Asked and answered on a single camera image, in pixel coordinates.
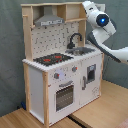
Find oven door with window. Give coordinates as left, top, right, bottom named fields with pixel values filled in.
left=55, top=81, right=75, bottom=113

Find right red stove knob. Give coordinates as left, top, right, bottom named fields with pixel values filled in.
left=72, top=66, right=78, bottom=72

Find red stove knob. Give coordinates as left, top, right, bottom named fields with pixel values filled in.
left=72, top=66, right=78, bottom=72
left=54, top=73, right=60, bottom=79

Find grey toy sink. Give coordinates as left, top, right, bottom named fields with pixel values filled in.
left=66, top=47, right=94, bottom=56

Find white fridge door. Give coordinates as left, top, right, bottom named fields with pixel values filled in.
left=80, top=55, right=102, bottom=106

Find grey range hood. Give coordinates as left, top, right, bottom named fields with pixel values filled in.
left=35, top=5, right=64, bottom=27

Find white wooden toy kitchen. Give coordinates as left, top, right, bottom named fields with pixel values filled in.
left=22, top=2, right=103, bottom=127

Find left red stove knob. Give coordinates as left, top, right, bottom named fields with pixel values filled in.
left=54, top=73, right=60, bottom=79

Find black stovetop red burners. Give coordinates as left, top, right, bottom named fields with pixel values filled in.
left=34, top=53, right=70, bottom=66

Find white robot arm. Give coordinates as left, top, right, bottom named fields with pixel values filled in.
left=82, top=1, right=128, bottom=65

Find black toy faucet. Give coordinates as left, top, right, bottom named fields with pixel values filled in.
left=66, top=32, right=83, bottom=50

